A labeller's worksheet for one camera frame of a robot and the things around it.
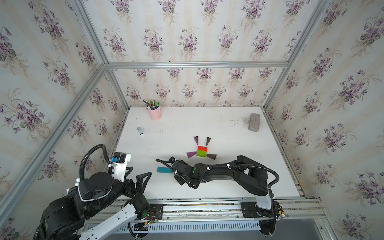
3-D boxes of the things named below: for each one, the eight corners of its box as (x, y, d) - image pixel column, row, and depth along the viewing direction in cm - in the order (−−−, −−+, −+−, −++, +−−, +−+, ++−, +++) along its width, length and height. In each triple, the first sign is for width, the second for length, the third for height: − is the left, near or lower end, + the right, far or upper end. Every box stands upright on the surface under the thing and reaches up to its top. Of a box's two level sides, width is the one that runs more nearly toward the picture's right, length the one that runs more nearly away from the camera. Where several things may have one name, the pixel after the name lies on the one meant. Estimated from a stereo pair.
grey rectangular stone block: (247, 130, 109) (249, 127, 106) (250, 115, 119) (251, 112, 116) (257, 133, 107) (259, 130, 104) (259, 117, 117) (261, 114, 114)
